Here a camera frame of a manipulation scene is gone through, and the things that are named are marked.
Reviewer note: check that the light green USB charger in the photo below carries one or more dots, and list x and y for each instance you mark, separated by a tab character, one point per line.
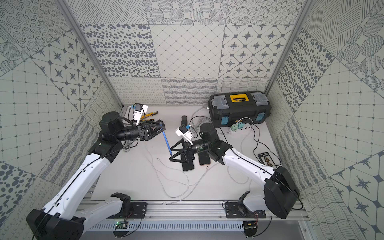
234	127

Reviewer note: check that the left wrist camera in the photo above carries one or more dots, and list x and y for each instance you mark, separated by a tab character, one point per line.
139	110

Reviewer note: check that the black phone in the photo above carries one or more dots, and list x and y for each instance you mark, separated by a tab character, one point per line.
188	166

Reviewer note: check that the white power strip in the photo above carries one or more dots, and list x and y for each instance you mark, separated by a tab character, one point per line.
246	128

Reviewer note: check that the pink case phone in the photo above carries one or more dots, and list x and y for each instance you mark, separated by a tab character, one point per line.
204	158

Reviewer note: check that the black terminal board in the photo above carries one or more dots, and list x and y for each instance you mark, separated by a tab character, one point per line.
266	159

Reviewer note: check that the black plastic toolbox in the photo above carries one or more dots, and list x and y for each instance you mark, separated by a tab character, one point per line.
226	109

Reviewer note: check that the black ribbed handle tube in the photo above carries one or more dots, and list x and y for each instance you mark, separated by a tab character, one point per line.
184	121

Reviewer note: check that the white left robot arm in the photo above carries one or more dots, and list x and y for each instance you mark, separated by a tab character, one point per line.
60	219

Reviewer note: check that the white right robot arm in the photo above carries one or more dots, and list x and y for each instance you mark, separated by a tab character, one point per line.
279	194

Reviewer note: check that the teal USB charger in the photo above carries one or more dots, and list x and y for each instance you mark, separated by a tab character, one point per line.
240	125

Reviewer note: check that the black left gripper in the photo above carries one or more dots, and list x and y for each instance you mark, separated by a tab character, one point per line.
142	133

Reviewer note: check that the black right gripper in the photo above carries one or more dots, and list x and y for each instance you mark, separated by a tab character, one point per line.
186	152

